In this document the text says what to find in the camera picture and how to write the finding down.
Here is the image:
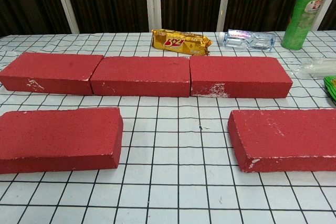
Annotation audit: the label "red brick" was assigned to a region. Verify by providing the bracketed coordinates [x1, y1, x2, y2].
[189, 55, 293, 99]
[227, 108, 336, 174]
[90, 56, 191, 98]
[0, 52, 104, 96]
[0, 106, 124, 175]

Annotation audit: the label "white metal frame pole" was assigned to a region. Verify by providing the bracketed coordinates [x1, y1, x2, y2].
[144, 0, 161, 33]
[50, 0, 80, 35]
[217, 0, 235, 33]
[312, 0, 336, 31]

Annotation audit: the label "green snack bag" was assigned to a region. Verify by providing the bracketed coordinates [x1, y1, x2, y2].
[323, 76, 336, 108]

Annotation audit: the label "gold biscuit packet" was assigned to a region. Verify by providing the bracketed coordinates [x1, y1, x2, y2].
[151, 29, 213, 57]

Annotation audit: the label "clear plastic straw bundle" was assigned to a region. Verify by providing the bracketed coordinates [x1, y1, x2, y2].
[290, 57, 336, 79]

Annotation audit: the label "clear plastic water bottle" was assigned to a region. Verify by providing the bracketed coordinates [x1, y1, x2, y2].
[219, 29, 276, 51]

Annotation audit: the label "green chips can red lid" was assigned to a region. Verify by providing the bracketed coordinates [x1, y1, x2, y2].
[280, 0, 334, 51]

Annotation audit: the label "white black grid tablecloth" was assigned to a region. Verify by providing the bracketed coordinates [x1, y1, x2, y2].
[0, 31, 336, 224]

